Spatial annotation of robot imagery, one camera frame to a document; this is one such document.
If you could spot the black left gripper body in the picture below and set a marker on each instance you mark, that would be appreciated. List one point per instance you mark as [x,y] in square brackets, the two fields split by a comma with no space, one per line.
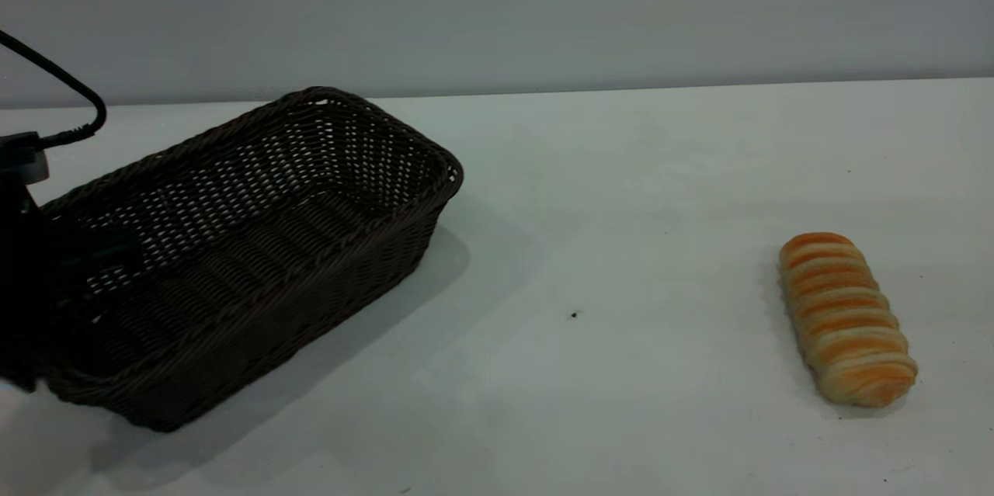
[19,248]

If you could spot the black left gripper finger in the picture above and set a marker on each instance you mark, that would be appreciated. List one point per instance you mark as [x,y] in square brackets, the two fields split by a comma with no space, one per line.
[17,348]
[109,255]

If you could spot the dark brown wicker basket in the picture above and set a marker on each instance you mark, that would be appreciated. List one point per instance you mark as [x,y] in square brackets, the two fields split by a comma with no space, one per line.
[256,279]

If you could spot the ridged bread roll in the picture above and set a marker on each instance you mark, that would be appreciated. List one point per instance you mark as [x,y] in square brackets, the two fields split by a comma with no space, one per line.
[846,321]

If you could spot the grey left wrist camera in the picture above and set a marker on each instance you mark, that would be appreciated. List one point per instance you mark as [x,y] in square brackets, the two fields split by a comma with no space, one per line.
[19,158]

